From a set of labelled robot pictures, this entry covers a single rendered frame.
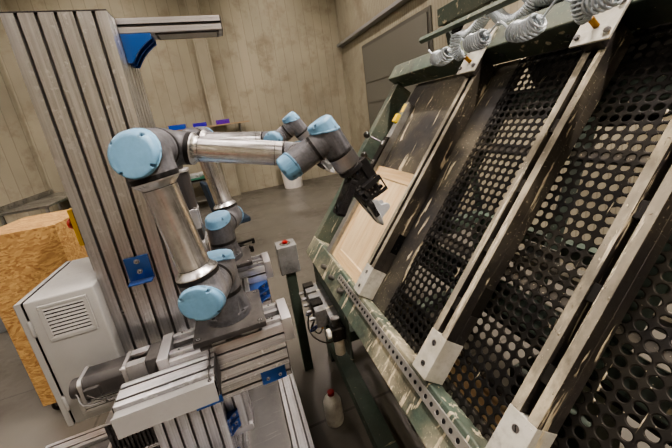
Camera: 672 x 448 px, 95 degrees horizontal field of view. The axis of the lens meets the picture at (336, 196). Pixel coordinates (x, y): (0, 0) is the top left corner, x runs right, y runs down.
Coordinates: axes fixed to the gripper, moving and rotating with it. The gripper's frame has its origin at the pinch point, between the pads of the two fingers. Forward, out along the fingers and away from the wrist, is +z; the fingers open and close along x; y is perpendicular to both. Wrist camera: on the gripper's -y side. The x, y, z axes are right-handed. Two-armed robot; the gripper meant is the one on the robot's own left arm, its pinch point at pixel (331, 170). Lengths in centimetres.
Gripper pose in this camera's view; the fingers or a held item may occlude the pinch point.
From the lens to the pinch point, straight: 160.3
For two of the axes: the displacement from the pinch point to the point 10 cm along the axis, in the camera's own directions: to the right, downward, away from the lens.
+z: 6.3, 7.0, 3.5
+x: 3.9, -6.6, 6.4
